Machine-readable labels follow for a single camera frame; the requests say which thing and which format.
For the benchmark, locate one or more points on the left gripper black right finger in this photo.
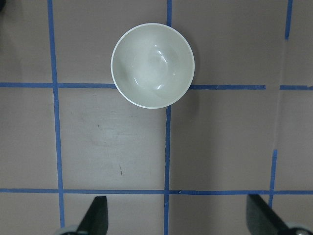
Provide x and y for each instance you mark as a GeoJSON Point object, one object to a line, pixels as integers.
{"type": "Point", "coordinates": [262, 220]}

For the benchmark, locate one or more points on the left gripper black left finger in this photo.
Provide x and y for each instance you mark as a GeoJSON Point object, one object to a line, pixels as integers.
{"type": "Point", "coordinates": [95, 221]}

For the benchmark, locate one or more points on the white ceramic bowl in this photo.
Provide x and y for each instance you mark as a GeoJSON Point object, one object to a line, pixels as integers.
{"type": "Point", "coordinates": [152, 65]}

